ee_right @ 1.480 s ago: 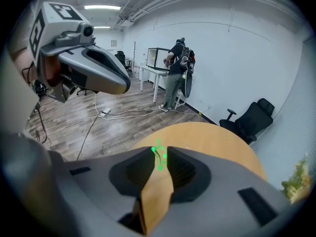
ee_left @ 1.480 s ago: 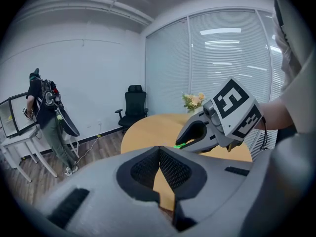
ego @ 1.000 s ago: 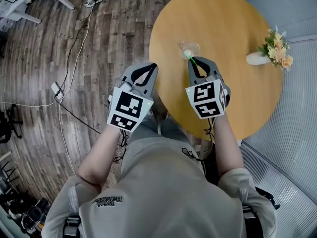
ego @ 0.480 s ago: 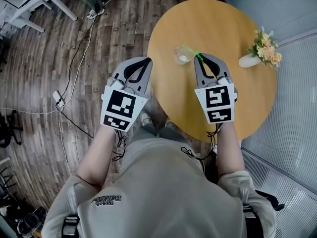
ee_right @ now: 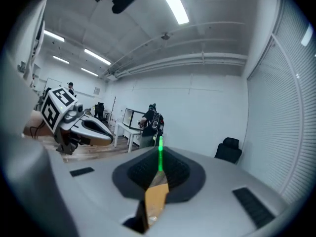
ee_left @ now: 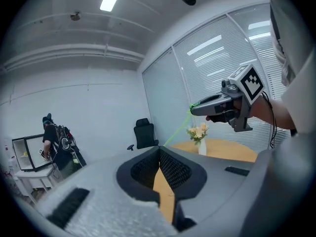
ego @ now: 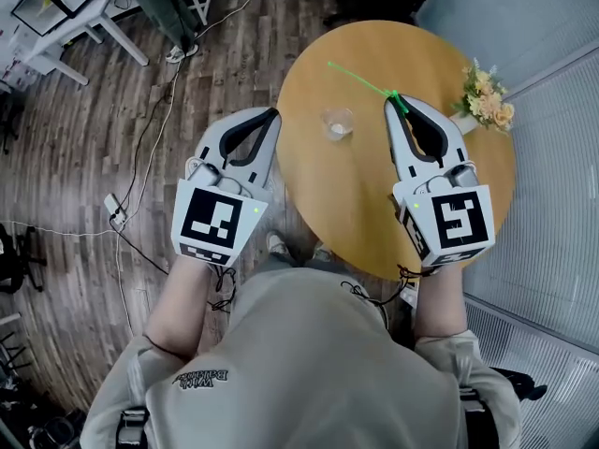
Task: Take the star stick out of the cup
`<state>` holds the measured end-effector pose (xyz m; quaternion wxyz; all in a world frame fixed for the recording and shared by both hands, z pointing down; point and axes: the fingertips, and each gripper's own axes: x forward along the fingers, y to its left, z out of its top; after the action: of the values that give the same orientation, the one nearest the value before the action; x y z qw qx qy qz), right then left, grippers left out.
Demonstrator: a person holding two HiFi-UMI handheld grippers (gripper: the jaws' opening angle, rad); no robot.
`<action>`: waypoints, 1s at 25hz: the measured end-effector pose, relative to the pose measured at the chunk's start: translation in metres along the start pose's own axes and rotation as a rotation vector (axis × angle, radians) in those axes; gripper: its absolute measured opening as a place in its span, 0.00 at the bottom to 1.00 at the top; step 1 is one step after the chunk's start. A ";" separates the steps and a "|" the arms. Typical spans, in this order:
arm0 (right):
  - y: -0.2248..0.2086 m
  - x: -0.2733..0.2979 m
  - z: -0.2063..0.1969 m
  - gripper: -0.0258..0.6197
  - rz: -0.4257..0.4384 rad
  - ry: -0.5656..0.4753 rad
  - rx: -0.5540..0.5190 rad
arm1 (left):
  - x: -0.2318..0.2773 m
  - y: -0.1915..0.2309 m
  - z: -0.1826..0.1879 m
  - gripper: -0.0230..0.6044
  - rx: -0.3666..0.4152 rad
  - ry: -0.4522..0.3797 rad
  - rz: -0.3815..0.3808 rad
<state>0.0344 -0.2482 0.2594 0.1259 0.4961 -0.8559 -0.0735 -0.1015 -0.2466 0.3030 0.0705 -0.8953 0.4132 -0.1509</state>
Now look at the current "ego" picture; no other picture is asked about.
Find person's beige sweatshirt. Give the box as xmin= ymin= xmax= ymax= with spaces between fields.
xmin=80 ymin=267 xmax=523 ymax=449

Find person's grey trousers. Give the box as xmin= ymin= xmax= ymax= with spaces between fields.
xmin=255 ymin=253 xmax=347 ymax=281

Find black chair with backpack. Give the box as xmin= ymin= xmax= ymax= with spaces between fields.
xmin=0 ymin=222 xmax=49 ymax=295

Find green straw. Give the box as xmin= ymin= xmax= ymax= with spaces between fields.
xmin=327 ymin=61 xmax=410 ymax=115

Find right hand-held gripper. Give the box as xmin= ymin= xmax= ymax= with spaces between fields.
xmin=384 ymin=94 xmax=497 ymax=271

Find person's left shoe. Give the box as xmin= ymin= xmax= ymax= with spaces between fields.
xmin=265 ymin=230 xmax=289 ymax=257

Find long white cable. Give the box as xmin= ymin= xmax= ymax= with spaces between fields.
xmin=114 ymin=0 xmax=282 ymax=339

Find black cable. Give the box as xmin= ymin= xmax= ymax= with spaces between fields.
xmin=110 ymin=220 xmax=170 ymax=276
xmin=111 ymin=63 xmax=182 ymax=215

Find thin white cable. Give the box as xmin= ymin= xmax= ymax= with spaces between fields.
xmin=0 ymin=220 xmax=116 ymax=239

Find person's right forearm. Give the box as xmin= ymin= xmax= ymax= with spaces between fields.
xmin=412 ymin=264 xmax=468 ymax=346

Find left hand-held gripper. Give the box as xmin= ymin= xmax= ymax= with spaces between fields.
xmin=171 ymin=107 xmax=283 ymax=268

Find black chair with bags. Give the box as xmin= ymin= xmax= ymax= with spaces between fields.
xmin=0 ymin=91 xmax=25 ymax=156

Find clear glass cup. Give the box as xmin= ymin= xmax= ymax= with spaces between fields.
xmin=320 ymin=107 xmax=356 ymax=142

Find white desk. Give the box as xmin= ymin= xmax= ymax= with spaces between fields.
xmin=8 ymin=0 xmax=151 ymax=86

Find white ribbed vase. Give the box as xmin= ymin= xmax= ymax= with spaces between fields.
xmin=448 ymin=111 xmax=479 ymax=136

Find white power strip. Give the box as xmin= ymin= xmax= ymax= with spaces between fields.
xmin=103 ymin=193 xmax=129 ymax=226

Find yellow flower bouquet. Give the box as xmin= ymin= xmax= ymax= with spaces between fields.
xmin=451 ymin=57 xmax=517 ymax=136

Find person's left forearm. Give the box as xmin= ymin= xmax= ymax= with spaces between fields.
xmin=143 ymin=254 xmax=226 ymax=357

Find black wrist cord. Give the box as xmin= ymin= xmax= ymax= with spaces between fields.
xmin=208 ymin=265 xmax=238 ymax=313
xmin=340 ymin=263 xmax=434 ymax=306

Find cluttered metal rack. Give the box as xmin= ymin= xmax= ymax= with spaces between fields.
xmin=0 ymin=313 xmax=86 ymax=449

